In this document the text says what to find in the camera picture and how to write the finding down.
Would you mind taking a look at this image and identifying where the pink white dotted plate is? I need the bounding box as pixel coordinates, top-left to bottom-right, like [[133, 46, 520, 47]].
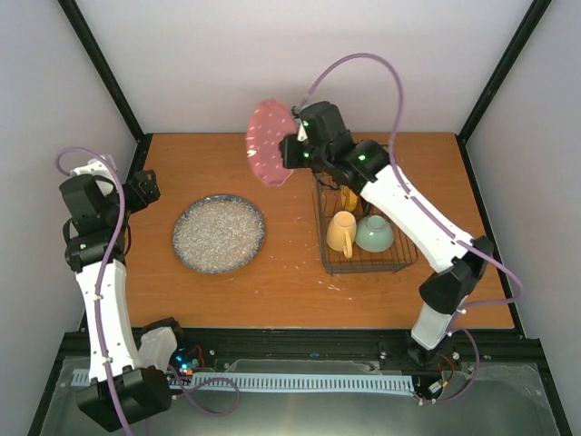
[[246, 99, 297, 187]]

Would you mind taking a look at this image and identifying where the orange white dotted plate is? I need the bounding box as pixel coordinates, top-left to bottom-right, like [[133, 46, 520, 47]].
[[340, 185, 359, 213]]

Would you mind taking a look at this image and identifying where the speckled grey large plate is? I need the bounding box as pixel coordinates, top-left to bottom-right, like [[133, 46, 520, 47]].
[[172, 194, 266, 275]]

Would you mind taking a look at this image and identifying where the yellow mug white inside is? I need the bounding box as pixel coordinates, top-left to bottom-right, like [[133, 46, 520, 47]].
[[326, 211, 357, 259]]

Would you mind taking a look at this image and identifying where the light green ceramic bowl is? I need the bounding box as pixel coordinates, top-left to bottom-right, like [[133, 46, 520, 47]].
[[355, 215, 394, 253]]

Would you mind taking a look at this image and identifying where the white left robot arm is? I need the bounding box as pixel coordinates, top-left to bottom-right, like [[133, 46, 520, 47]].
[[59, 160, 189, 432]]

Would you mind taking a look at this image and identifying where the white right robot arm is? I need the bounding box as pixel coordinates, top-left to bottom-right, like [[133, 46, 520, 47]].
[[280, 101, 493, 352]]

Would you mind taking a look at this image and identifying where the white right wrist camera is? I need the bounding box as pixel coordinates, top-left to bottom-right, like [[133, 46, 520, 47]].
[[291, 106, 308, 143]]

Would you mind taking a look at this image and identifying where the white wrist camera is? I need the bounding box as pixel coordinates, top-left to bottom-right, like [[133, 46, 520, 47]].
[[291, 106, 308, 143], [69, 154, 117, 183]]

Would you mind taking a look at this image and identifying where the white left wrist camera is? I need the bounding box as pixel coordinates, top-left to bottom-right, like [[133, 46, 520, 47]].
[[69, 154, 117, 183]]

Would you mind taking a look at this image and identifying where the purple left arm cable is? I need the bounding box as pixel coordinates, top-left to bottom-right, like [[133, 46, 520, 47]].
[[55, 146, 241, 436]]

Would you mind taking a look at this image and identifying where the dark wire dish rack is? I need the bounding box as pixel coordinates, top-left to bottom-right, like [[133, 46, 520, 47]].
[[312, 173, 419, 274]]

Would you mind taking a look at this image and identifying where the black aluminium frame rail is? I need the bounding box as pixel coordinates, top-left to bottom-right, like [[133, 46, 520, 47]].
[[58, 329, 546, 369]]

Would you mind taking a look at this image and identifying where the light blue slotted cable duct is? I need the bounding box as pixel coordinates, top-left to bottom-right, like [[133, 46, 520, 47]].
[[72, 368, 416, 394]]

